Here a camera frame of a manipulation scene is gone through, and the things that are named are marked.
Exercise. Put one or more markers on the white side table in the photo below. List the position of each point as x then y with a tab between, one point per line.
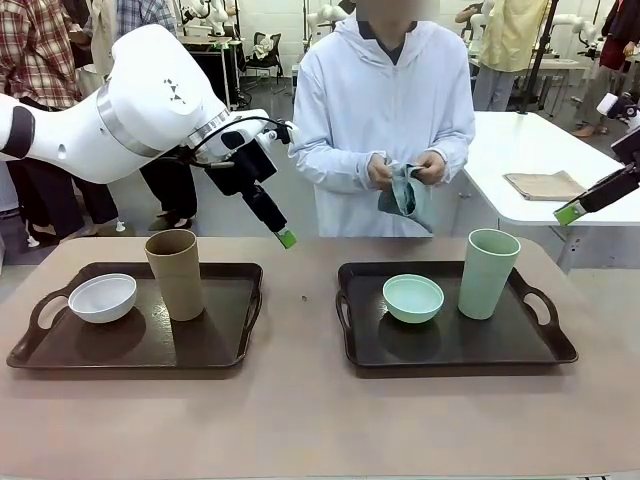
520	145

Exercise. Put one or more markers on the white bowl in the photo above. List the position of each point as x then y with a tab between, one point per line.
102	300

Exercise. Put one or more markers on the person in dark red top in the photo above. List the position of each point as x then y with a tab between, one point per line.
620	30

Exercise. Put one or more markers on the person in yellow shirt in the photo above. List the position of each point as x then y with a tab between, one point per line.
510	35

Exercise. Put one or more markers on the person's left hand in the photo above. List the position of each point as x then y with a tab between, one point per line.
431	167

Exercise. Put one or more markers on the dark brown serving tray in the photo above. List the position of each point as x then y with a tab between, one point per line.
450	345
215	340

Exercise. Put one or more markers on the pale green tall cup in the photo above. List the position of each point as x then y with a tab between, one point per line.
485	280

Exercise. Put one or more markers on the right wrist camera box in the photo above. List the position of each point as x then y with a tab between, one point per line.
609	105

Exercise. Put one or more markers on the person's left forearm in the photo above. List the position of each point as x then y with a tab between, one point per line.
456	157

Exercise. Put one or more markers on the person in white hoodie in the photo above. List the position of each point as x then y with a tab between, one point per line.
380	100

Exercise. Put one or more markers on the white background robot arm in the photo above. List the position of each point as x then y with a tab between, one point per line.
325	12

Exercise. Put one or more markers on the person's right hand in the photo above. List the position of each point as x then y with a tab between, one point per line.
381	172

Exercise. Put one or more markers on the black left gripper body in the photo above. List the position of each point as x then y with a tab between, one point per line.
245	167

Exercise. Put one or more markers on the teal green cloth mat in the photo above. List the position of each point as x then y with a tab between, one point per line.
402	200

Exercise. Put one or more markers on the pale green bowl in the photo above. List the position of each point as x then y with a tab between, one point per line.
414	300

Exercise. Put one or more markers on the black equipment cart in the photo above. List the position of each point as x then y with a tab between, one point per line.
210	70

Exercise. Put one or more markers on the person in blue plaid shirt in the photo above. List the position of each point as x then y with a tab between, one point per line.
140	15

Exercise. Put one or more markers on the black office chair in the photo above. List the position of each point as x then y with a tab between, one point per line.
265	52

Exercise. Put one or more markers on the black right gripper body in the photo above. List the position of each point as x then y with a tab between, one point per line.
612	190

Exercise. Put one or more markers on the tan cloth mat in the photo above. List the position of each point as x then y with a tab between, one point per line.
545	186

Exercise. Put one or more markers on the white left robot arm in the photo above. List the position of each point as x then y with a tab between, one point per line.
145	100

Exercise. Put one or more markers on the person in beige coat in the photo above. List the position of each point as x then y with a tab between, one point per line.
102	30

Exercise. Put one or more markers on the tan tall cup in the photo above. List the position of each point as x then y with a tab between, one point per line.
177	280

